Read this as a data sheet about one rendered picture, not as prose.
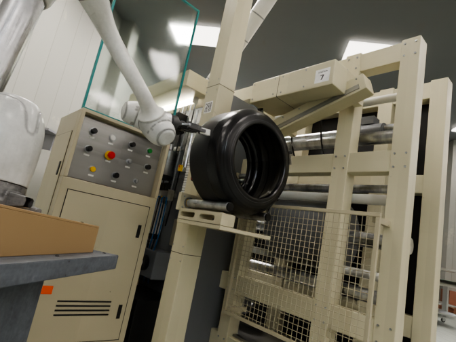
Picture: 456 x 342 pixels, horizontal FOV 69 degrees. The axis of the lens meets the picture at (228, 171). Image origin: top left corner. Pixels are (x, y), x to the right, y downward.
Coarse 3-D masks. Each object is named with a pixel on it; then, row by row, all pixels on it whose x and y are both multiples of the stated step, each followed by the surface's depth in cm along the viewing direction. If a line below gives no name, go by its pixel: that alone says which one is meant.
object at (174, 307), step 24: (240, 0) 215; (240, 24) 215; (216, 48) 215; (240, 48) 214; (216, 72) 208; (216, 96) 201; (192, 192) 192; (192, 240) 186; (168, 264) 190; (192, 264) 186; (168, 288) 183; (192, 288) 186; (168, 312) 178; (168, 336) 175
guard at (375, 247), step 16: (288, 208) 189; (304, 208) 181; (320, 208) 174; (240, 224) 214; (272, 224) 195; (304, 224) 180; (352, 224) 160; (240, 240) 211; (336, 240) 163; (288, 256) 181; (288, 272) 179; (336, 272) 159; (368, 272) 148; (336, 288) 157; (368, 288) 145; (224, 304) 205; (272, 304) 180; (352, 304) 149; (368, 304) 144; (240, 320) 192; (256, 320) 185; (288, 320) 171; (320, 320) 158; (368, 320) 142; (336, 336) 151; (368, 336) 141
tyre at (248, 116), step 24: (216, 120) 168; (240, 120) 161; (264, 120) 172; (192, 144) 171; (216, 144) 156; (264, 144) 199; (192, 168) 167; (216, 168) 155; (264, 168) 203; (288, 168) 186; (216, 192) 160; (240, 192) 160; (264, 192) 194
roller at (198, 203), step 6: (186, 204) 180; (192, 204) 176; (198, 204) 172; (204, 204) 168; (210, 204) 164; (216, 204) 161; (222, 204) 158; (228, 204) 156; (222, 210) 160; (228, 210) 156
